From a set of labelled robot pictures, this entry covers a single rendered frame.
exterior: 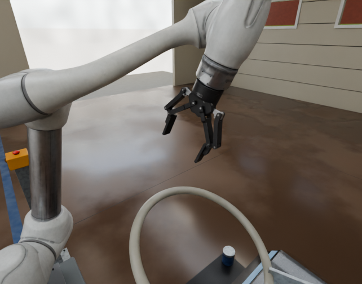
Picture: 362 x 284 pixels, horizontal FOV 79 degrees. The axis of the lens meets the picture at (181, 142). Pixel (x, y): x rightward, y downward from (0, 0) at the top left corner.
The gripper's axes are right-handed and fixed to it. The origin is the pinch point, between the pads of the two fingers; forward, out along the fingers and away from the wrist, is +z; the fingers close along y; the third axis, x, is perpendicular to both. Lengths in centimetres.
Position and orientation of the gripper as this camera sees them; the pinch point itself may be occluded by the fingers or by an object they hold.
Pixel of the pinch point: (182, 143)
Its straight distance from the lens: 66.5
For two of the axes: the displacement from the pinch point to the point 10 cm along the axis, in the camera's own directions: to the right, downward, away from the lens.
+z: -3.5, 7.6, 5.5
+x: 6.2, -2.6, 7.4
